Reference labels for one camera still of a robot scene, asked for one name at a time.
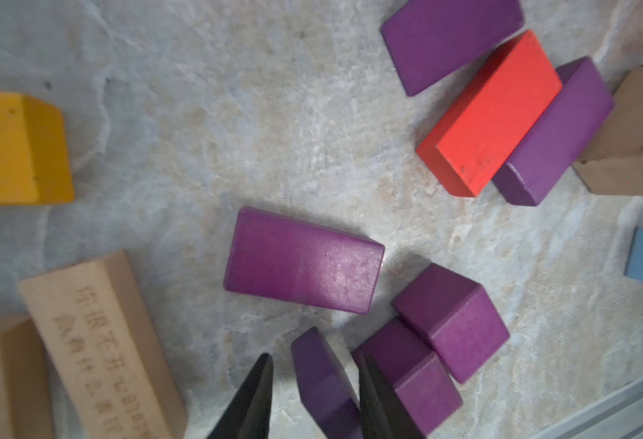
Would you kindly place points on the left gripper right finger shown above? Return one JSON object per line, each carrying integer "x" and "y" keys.
{"x": 382, "y": 413}

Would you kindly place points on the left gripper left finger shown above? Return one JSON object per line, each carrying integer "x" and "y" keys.
{"x": 248, "y": 414}

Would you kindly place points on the purple long brick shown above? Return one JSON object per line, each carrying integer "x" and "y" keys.
{"x": 429, "y": 39}
{"x": 276, "y": 257}

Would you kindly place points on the purple cube front left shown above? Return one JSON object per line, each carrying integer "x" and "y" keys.
{"x": 416, "y": 372}

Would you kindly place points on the purple thin front brick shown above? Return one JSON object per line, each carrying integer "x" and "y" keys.
{"x": 324, "y": 387}

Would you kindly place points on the purple cube front cluster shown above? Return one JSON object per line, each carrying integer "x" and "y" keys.
{"x": 455, "y": 316}

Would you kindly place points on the natural wood long brick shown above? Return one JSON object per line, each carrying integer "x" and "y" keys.
{"x": 25, "y": 401}
{"x": 95, "y": 326}

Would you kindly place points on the natural wood long brick left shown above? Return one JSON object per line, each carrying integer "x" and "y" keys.
{"x": 25, "y": 401}

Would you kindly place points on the red rectangular brick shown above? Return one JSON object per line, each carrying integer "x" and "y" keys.
{"x": 492, "y": 115}

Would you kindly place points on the yellow-orange brick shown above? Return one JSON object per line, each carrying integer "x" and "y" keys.
{"x": 34, "y": 159}

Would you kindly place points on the natural wood brick lower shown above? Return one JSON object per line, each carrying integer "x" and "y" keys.
{"x": 612, "y": 163}

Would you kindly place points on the purple brick beside red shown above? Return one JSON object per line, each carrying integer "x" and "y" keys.
{"x": 558, "y": 137}

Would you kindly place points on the aluminium front rail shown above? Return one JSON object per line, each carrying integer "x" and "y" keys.
{"x": 619, "y": 415}

